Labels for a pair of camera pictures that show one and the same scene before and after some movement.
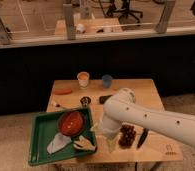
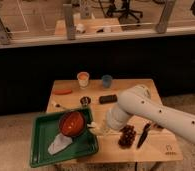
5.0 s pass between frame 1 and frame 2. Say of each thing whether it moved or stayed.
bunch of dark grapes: stayed
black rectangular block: stayed
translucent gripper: moved
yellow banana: moved
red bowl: stayed
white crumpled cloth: stayed
